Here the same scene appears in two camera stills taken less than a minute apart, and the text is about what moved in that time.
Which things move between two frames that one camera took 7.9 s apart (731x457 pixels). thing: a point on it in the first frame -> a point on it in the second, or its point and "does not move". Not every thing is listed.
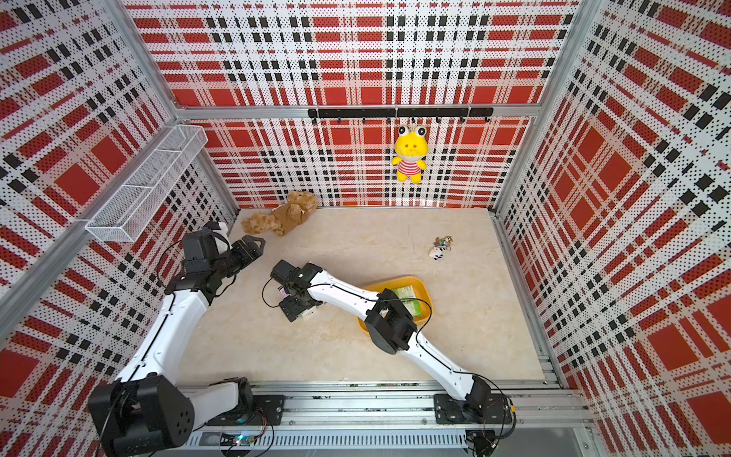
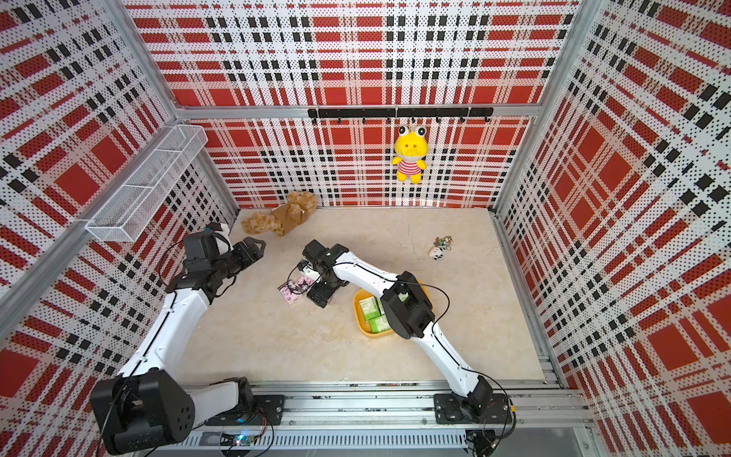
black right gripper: x=289 y=308 -> x=324 y=293
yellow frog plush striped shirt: x=411 y=151 does not move
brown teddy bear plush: x=283 y=219 does not move
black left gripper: x=247 y=257 does not move
